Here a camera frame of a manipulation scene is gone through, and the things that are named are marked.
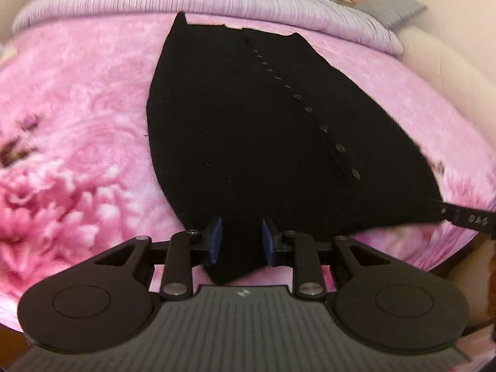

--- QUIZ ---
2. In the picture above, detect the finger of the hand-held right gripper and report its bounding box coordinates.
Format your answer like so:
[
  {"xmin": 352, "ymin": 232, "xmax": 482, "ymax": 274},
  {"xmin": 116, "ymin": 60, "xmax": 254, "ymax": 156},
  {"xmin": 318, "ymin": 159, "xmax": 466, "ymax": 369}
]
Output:
[{"xmin": 426, "ymin": 198, "xmax": 460, "ymax": 225}]

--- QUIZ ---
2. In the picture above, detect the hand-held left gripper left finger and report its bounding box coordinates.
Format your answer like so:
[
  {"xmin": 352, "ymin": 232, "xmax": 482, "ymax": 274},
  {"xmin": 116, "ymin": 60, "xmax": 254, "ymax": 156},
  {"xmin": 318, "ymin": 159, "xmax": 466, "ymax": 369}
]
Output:
[{"xmin": 93, "ymin": 217, "xmax": 223, "ymax": 301}]

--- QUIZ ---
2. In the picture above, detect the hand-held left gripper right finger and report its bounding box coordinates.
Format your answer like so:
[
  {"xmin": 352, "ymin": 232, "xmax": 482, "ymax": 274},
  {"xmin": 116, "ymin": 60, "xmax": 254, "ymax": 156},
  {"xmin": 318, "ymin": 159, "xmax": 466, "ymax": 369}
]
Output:
[{"xmin": 261, "ymin": 218, "xmax": 388, "ymax": 301}]

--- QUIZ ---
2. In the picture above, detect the black button cardigan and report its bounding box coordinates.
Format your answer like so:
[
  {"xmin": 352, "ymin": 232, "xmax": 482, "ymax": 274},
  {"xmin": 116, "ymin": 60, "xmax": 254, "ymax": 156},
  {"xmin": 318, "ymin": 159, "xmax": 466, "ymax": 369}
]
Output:
[{"xmin": 146, "ymin": 11, "xmax": 444, "ymax": 284}]

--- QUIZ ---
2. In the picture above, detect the white padded headboard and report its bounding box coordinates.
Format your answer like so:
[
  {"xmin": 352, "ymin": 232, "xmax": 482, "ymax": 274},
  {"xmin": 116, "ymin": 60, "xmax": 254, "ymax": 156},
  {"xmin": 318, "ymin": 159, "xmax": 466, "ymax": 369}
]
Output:
[{"xmin": 397, "ymin": 27, "xmax": 496, "ymax": 132}]

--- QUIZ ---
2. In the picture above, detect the pink floral blanket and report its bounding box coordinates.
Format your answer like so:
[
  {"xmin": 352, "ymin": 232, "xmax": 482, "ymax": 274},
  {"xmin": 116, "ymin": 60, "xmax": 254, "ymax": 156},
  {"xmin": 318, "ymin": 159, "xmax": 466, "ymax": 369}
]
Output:
[{"xmin": 0, "ymin": 11, "xmax": 496, "ymax": 334}]

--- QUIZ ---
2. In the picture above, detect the grey pillow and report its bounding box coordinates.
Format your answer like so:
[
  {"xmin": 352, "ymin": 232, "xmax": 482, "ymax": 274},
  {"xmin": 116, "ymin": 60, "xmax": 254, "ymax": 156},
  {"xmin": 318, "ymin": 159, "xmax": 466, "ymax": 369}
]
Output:
[{"xmin": 358, "ymin": 0, "xmax": 427, "ymax": 29}]

